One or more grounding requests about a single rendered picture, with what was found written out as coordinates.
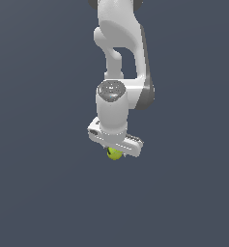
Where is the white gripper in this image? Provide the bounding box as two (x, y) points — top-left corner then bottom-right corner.
(87, 117), (145, 158)

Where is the yellow-green ball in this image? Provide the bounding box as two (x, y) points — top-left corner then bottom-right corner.
(106, 147), (124, 161)

